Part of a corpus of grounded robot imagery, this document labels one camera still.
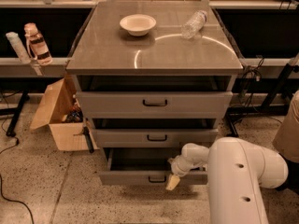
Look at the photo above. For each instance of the pink striped bottle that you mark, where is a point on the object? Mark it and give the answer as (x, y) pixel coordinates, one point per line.
(36, 45)

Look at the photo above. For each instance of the grey workbench rail right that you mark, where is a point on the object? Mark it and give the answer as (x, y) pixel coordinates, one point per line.
(266, 67)

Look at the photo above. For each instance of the black table leg right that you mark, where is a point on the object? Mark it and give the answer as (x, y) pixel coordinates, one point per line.
(276, 101)

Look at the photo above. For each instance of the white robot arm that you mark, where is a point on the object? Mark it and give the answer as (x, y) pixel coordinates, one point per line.
(237, 170)

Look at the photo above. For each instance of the black table leg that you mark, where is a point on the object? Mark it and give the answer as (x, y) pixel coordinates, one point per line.
(15, 113)
(276, 101)

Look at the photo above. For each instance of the grey middle drawer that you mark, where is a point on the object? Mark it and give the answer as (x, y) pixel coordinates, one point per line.
(152, 137)

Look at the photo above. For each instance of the black table leg left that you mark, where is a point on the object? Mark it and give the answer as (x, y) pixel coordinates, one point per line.
(15, 113)

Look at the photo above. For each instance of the white bowl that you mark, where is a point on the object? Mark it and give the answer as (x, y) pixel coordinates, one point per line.
(137, 24)

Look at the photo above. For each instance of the grey bottom drawer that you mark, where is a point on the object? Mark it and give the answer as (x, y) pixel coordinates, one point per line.
(137, 166)

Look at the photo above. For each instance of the open cardboard box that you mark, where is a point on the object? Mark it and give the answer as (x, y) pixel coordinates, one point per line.
(59, 102)

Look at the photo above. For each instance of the grey drawer cabinet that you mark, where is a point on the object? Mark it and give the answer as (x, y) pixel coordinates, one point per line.
(108, 58)

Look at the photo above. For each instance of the white cylindrical bottle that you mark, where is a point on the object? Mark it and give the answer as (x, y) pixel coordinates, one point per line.
(18, 47)

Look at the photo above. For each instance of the grey top drawer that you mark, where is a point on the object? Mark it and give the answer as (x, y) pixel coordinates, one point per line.
(153, 105)

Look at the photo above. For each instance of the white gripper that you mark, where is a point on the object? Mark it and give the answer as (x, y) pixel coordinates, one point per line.
(177, 168)

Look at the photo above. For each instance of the clear plastic water bottle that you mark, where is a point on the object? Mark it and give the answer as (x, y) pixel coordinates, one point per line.
(194, 24)

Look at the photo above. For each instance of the grey drawer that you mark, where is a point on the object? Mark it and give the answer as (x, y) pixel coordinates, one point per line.
(137, 166)
(153, 105)
(152, 137)

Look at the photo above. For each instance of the grey workbench rail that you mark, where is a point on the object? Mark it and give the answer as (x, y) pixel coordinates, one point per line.
(12, 67)
(266, 67)

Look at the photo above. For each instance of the grey workbench rail left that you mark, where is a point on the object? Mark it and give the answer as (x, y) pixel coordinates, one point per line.
(12, 67)

